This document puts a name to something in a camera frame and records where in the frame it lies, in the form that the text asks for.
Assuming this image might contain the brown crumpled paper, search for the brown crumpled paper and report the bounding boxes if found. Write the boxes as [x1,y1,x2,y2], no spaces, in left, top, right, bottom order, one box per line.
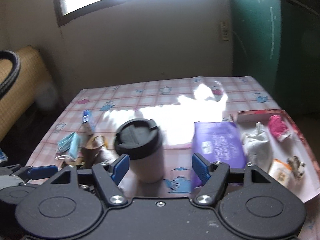
[62,135,106,168]

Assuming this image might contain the black cable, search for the black cable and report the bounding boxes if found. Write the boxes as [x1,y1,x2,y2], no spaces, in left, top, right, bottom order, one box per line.
[0,50,21,99]

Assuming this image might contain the small blue white box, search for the small blue white box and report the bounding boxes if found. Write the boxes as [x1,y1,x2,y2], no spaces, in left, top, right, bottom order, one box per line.
[82,109,95,135]

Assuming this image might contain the woven rattan chair back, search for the woven rattan chair back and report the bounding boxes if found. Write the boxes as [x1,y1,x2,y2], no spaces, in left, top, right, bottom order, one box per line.
[1,46,56,139]

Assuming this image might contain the orange white packet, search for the orange white packet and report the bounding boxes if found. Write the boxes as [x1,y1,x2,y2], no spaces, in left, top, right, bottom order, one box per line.
[268,159,292,187]

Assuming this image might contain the blue plaid cloth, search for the blue plaid cloth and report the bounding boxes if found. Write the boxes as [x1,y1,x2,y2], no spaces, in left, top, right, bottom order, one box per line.
[0,148,8,163]

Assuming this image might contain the wall power outlet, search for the wall power outlet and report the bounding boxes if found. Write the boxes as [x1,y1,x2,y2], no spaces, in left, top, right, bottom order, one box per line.
[220,21,230,41]

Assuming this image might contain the white rolled towel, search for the white rolled towel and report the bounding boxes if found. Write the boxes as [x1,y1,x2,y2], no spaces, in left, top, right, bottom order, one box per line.
[98,147,119,165]

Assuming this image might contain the green door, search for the green door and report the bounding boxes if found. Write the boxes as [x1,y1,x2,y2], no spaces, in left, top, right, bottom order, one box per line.
[228,0,320,116]

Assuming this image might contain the blue face masks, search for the blue face masks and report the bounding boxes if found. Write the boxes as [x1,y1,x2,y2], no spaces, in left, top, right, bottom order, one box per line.
[55,132,81,161]

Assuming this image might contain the white crumpled cloth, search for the white crumpled cloth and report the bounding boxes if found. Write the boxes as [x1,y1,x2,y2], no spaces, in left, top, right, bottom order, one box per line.
[242,122,273,172]

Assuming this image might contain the small plush animal toy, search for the small plush animal toy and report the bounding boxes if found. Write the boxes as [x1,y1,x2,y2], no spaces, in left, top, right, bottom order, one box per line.
[287,155,305,180]

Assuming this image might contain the pink white sock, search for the pink white sock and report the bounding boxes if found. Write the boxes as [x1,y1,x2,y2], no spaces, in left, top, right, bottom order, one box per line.
[268,115,291,142]

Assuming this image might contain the purple wet wipes pack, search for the purple wet wipes pack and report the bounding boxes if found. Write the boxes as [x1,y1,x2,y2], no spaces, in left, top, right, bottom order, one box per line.
[192,121,247,168]

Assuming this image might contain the pink checkered tablecloth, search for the pink checkered tablecloth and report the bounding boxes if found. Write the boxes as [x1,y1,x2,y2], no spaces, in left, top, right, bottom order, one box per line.
[26,75,318,240]

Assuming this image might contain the white cup with black lid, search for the white cup with black lid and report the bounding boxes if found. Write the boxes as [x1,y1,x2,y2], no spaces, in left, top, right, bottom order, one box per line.
[114,118,164,184]

